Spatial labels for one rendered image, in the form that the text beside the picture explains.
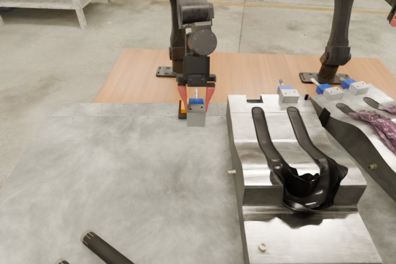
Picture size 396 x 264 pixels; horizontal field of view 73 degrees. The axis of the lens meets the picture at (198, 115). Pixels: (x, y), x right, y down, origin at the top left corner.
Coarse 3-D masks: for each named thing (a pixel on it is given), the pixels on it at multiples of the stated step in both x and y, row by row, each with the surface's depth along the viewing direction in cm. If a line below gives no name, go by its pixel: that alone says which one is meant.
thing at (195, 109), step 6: (192, 102) 75; (198, 102) 75; (192, 108) 71; (198, 108) 71; (204, 108) 71; (192, 114) 70; (198, 114) 70; (204, 114) 70; (192, 120) 72; (198, 120) 72; (204, 120) 72; (192, 126) 73; (198, 126) 73; (204, 126) 73
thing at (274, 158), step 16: (256, 112) 81; (288, 112) 80; (256, 128) 76; (304, 128) 76; (272, 144) 71; (304, 144) 72; (272, 160) 63; (320, 160) 63; (288, 176) 59; (304, 176) 56; (320, 176) 55; (336, 176) 58; (288, 192) 61; (304, 192) 59; (320, 192) 61; (336, 192) 57; (304, 208) 56; (320, 208) 58
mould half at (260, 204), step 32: (288, 128) 76; (320, 128) 76; (256, 160) 62; (288, 160) 62; (256, 192) 57; (352, 192) 57; (256, 224) 57; (288, 224) 57; (320, 224) 57; (352, 224) 57; (256, 256) 52; (288, 256) 52; (320, 256) 52; (352, 256) 52
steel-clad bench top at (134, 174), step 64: (64, 128) 88; (128, 128) 88; (192, 128) 88; (0, 192) 70; (64, 192) 70; (128, 192) 70; (192, 192) 70; (384, 192) 70; (0, 256) 58; (64, 256) 58; (128, 256) 58; (192, 256) 58; (384, 256) 58
